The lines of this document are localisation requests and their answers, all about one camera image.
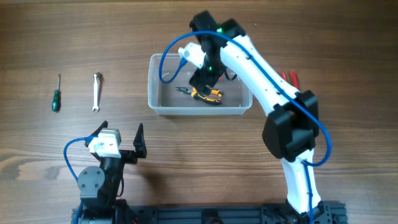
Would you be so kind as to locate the green handled screwdriver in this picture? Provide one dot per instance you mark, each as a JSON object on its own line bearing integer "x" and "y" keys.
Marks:
{"x": 57, "y": 96}

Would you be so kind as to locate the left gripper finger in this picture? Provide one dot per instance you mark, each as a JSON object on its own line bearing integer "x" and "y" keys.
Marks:
{"x": 95, "y": 133}
{"x": 139, "y": 141}

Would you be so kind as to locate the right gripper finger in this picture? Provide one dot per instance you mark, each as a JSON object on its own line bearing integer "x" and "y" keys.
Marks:
{"x": 204, "y": 90}
{"x": 196, "y": 82}

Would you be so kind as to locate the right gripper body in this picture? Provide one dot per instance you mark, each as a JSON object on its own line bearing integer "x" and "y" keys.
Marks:
{"x": 211, "y": 71}

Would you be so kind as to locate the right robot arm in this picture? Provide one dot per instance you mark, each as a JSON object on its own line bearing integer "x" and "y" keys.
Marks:
{"x": 292, "y": 123}

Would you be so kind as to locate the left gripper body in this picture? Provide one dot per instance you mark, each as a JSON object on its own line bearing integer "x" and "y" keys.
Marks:
{"x": 109, "y": 163}

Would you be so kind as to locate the clear plastic container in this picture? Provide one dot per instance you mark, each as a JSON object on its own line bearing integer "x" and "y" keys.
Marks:
{"x": 165, "y": 99}

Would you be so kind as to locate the orange black long-nose pliers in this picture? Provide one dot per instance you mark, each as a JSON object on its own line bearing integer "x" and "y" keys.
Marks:
{"x": 193, "y": 92}

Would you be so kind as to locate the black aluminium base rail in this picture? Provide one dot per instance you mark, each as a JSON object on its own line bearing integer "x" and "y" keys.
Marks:
{"x": 322, "y": 212}

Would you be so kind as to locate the red handled cutting pliers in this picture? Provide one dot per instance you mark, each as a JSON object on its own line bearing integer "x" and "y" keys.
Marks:
{"x": 291, "y": 78}

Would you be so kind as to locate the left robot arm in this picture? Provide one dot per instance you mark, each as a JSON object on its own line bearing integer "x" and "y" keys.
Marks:
{"x": 101, "y": 186}

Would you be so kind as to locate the small silver wrench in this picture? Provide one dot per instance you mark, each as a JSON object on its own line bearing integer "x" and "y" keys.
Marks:
{"x": 96, "y": 91}

